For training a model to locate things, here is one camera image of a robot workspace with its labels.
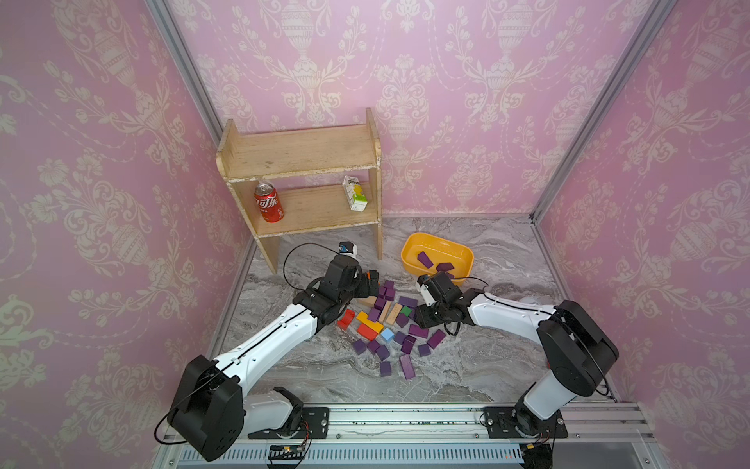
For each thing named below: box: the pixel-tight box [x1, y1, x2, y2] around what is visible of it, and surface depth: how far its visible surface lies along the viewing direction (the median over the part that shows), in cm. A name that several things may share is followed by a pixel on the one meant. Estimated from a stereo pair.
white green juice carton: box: [341, 174, 369, 213], surface depth 94 cm
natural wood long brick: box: [385, 302, 404, 326], surface depth 94 cm
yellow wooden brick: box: [356, 310, 385, 335], surface depth 92 cm
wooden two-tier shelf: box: [215, 108, 383, 275], surface depth 83 cm
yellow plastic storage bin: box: [401, 232, 475, 284], surface depth 108 cm
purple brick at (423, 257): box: [416, 251, 434, 269], surface depth 108 cm
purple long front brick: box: [399, 353, 417, 381], surface depth 85 cm
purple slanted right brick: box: [426, 328, 447, 350], surface depth 89 cm
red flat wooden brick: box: [356, 323, 378, 342], surface depth 91 cm
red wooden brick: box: [337, 308, 356, 332], surface depth 94 cm
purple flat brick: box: [398, 296, 419, 308], surface depth 97 cm
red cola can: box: [253, 182, 285, 224], surface depth 86 cm
